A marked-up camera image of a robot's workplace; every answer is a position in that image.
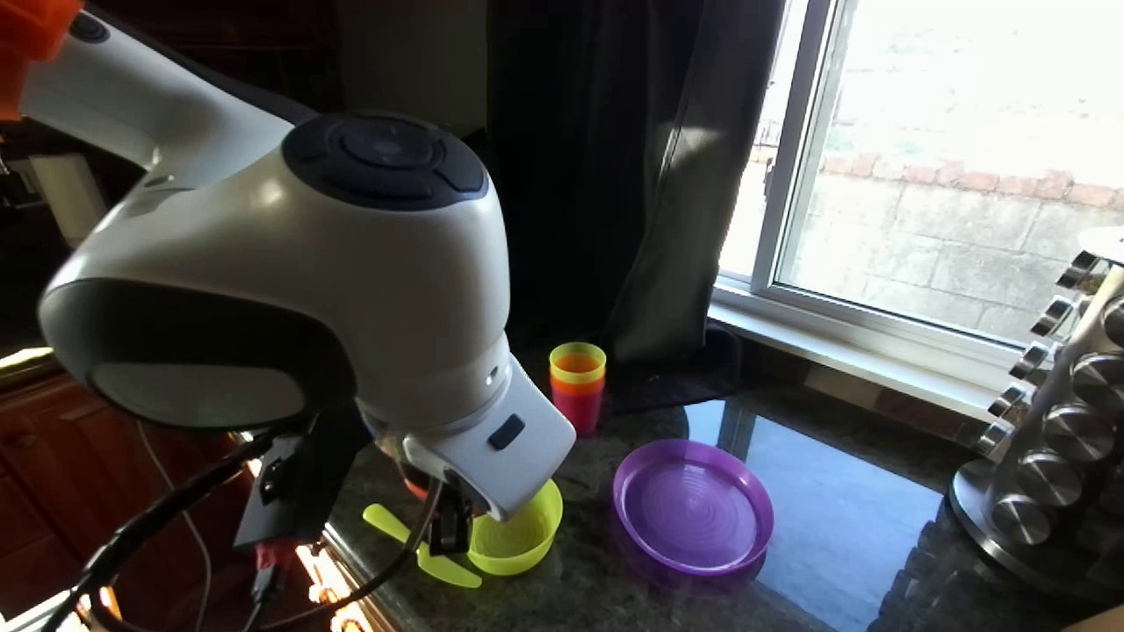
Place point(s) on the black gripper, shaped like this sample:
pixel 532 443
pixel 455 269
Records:
pixel 455 493

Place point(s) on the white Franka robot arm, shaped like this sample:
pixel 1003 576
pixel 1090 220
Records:
pixel 291 269

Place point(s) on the lime green plastic knife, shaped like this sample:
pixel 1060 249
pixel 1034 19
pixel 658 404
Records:
pixel 455 572

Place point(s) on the lime green plastic bowl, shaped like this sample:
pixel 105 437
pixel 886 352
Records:
pixel 525 547

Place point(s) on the pink plastic cup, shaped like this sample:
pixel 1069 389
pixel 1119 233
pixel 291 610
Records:
pixel 576 413

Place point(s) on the orange plastic cup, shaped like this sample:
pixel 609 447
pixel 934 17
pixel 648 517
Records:
pixel 576 391

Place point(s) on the yellow plastic cup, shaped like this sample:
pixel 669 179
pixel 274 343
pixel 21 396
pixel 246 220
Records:
pixel 576 359

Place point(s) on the purple plastic plate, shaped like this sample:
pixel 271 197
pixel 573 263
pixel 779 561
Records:
pixel 690 506

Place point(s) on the dark curtain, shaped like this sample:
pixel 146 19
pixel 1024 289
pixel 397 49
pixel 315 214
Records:
pixel 620 177

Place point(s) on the metal spice rack carousel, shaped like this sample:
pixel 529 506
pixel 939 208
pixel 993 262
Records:
pixel 1048 443

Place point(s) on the orange blurry cap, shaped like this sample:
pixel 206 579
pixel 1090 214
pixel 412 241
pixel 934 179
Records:
pixel 35 41

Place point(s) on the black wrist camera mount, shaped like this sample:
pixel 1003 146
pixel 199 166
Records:
pixel 299 480

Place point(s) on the white window frame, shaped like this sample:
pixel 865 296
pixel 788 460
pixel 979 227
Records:
pixel 794 177

